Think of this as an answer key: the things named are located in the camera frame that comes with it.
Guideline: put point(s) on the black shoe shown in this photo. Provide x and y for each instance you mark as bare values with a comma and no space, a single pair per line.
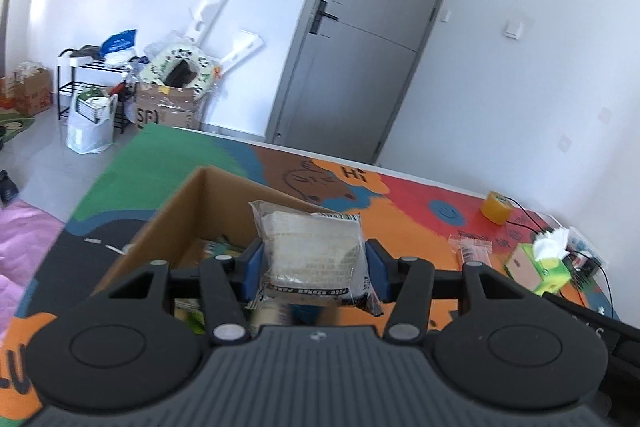
7,189

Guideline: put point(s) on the green tissue box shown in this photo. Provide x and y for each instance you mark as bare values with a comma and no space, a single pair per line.
525,264

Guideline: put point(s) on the tall white foam board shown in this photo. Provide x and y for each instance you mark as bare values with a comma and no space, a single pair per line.
215,2

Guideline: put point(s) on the purple snack packet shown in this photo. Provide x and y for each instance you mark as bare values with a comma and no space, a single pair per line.
470,247

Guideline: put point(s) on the large green snack packet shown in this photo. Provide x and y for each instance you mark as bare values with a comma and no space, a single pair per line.
192,314

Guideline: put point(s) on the colourful cartoon table mat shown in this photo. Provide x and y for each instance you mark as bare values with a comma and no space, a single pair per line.
415,202

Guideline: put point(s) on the panda print seat cushion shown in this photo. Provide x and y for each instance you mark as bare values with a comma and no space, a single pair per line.
160,67

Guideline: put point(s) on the white power strip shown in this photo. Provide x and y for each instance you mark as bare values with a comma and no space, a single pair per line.
587,247

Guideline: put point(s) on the short white foam board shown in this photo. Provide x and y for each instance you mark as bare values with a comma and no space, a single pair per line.
245,47

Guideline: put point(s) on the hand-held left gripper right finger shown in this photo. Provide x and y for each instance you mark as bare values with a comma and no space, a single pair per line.
377,267

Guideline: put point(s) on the white plastic bag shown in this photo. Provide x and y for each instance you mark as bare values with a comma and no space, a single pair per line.
87,137

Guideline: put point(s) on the pink blanket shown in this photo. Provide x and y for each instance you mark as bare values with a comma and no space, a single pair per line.
25,247

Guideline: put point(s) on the clear white cracker packet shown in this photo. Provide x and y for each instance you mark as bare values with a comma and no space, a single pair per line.
310,252

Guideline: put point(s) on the grey door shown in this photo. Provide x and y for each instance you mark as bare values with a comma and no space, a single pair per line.
360,32

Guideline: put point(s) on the dark cloth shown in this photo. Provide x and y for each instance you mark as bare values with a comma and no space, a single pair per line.
87,52

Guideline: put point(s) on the taped brown cardboard box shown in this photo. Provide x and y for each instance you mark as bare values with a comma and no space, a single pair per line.
165,107

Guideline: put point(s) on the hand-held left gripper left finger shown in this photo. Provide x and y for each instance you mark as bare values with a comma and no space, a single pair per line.
254,269

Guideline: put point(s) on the black power adapter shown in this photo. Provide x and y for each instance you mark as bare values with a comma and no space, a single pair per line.
582,265

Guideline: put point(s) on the white light switch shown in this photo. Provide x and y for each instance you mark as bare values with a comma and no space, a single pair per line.
513,29

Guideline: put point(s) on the green floor rug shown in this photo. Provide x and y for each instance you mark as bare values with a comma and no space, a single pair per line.
12,128

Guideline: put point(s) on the white wall socket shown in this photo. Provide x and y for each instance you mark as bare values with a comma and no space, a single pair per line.
565,143

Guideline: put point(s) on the yellow tape roll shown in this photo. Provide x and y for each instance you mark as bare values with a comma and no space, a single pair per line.
495,208

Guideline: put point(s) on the small green snack packet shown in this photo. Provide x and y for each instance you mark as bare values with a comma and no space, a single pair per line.
221,249

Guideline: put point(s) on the black shoe rack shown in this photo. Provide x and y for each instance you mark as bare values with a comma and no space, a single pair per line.
75,61

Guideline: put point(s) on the blue bag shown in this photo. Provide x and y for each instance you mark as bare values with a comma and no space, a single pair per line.
119,42

